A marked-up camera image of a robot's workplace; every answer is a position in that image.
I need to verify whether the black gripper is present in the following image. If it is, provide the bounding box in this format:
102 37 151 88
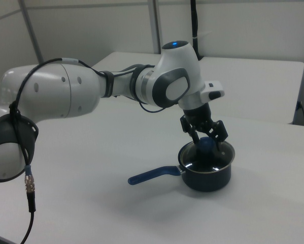
180 102 230 153

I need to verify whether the glass lid with blue knob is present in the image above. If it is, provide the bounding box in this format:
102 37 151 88
179 136 235 175

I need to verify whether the white background table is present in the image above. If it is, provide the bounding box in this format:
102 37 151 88
92 51 304 126

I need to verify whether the black vertical pole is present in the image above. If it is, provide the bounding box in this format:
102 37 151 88
190 0 202 61

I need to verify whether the black saucepan with blue handle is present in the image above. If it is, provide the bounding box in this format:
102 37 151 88
127 141 235 192

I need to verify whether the thin blue cable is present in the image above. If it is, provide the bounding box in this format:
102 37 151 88
138 99 168 114

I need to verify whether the black cable with metal connector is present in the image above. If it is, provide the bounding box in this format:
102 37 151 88
8 57 155 244

